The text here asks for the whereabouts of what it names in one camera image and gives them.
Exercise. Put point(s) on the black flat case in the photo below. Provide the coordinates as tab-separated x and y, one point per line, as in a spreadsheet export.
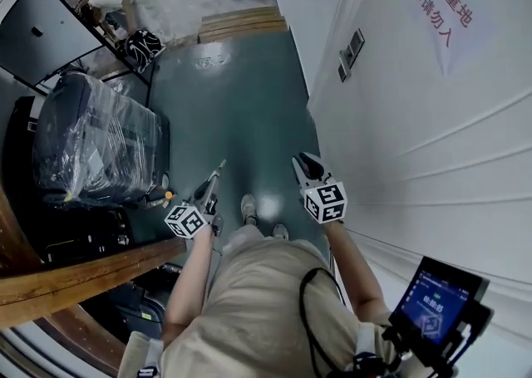
18	148

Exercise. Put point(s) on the white paper sign red characters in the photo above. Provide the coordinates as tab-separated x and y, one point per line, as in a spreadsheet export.
449	15

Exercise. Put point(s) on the straight wooden beam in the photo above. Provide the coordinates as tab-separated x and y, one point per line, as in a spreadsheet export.
83	272

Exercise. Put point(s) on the black chest-mounted monitor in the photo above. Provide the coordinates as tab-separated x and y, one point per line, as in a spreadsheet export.
436	305

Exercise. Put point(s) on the person's left white shoe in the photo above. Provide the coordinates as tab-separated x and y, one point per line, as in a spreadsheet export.
248	208

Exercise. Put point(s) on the curved wooden rail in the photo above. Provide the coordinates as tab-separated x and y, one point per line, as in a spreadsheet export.
83	335

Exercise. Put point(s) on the person's right forearm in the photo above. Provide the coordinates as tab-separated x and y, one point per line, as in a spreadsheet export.
353	268

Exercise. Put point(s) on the small black suitcase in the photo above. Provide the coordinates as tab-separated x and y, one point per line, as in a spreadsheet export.
137	305

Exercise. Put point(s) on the person's white shoe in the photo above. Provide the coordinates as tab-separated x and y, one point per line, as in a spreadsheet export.
280	232
248	208

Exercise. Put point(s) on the black metal stand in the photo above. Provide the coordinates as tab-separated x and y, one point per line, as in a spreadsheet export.
147	77

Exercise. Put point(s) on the person's beige clothing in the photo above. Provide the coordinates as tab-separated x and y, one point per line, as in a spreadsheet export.
257	310

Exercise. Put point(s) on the plastic-wrapped dark suitcase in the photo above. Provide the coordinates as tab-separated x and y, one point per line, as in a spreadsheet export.
104	135

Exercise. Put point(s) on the black bag with white lines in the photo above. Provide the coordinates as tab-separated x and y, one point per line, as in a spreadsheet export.
139	48

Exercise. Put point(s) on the person's right white shoe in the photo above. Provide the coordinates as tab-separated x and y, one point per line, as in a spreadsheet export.
280	232

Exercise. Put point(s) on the black equipment case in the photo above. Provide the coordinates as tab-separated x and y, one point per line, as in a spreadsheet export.
83	235

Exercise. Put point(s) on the large grey display panel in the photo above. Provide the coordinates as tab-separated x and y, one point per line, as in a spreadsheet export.
41	31

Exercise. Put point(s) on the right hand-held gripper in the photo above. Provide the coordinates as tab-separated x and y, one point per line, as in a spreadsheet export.
328	204

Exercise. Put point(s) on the white door with red lettering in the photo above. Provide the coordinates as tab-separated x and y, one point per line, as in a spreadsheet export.
415	139

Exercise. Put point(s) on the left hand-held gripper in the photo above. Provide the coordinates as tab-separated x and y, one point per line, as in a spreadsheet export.
187	222

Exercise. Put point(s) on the wooden slat threshold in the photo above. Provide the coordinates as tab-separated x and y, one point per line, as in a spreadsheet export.
241	23

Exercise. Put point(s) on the person's left forearm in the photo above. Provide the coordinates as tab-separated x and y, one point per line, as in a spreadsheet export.
189	281

